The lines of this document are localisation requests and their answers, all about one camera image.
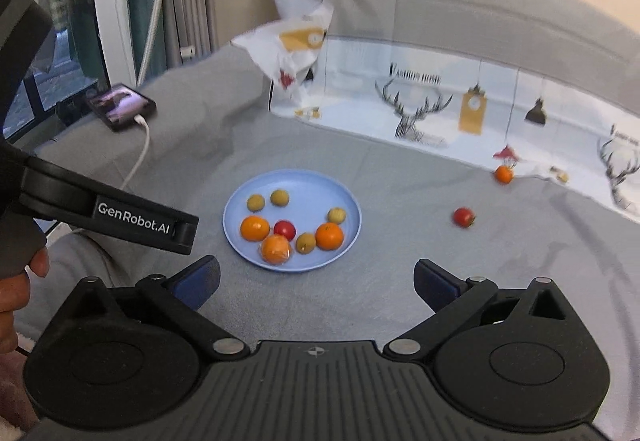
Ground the white charging cable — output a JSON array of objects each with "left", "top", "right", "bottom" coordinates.
[{"left": 117, "top": 114, "right": 151, "bottom": 192}]

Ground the red tomato cluster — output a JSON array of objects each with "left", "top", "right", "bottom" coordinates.
[{"left": 452, "top": 207, "right": 476, "bottom": 229}]

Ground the orange mandarin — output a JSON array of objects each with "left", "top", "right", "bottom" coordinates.
[
  {"left": 314, "top": 222, "right": 344, "bottom": 251},
  {"left": 259, "top": 234, "right": 292, "bottom": 265}
]

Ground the deer print pillow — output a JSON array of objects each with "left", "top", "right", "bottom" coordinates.
[{"left": 234, "top": 0, "right": 639, "bottom": 220}]

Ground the red cherry tomato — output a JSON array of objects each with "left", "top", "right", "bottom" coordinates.
[{"left": 273, "top": 220, "right": 297, "bottom": 242}]

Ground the person left hand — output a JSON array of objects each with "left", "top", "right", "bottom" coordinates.
[{"left": 0, "top": 248, "right": 50, "bottom": 353}]

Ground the yellow-green longan fruit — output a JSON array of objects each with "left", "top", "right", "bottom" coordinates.
[
  {"left": 326, "top": 207, "right": 347, "bottom": 224},
  {"left": 295, "top": 232, "right": 317, "bottom": 255},
  {"left": 270, "top": 188, "right": 290, "bottom": 207},
  {"left": 246, "top": 194, "right": 265, "bottom": 212}
]

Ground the black smartphone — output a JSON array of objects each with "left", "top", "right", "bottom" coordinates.
[{"left": 87, "top": 83, "right": 156, "bottom": 132}]

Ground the small orange cluster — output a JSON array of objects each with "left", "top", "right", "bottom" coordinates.
[{"left": 240, "top": 216, "right": 271, "bottom": 243}]

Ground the blue plastic plate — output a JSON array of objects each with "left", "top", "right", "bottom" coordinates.
[{"left": 222, "top": 169, "right": 362, "bottom": 273}]

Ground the grey bed sheet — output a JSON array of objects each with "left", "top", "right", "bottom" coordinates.
[{"left": 14, "top": 42, "right": 640, "bottom": 441}]

